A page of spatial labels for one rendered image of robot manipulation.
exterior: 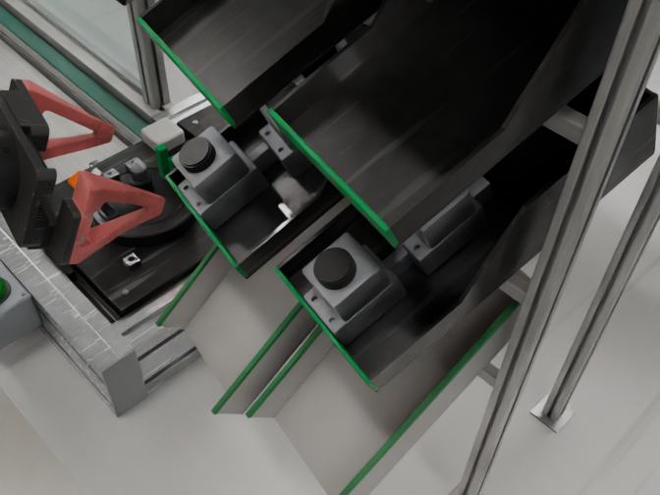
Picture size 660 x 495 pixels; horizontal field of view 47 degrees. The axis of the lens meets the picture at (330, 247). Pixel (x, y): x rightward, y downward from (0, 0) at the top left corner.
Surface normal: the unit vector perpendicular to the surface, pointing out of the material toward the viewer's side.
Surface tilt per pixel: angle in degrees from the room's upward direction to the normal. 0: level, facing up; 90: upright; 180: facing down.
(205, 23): 25
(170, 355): 90
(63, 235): 65
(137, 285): 0
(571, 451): 0
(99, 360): 0
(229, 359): 45
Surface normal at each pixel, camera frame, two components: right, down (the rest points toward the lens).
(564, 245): -0.72, 0.50
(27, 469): 0.03, -0.67
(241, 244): -0.33, -0.44
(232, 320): -0.57, -0.19
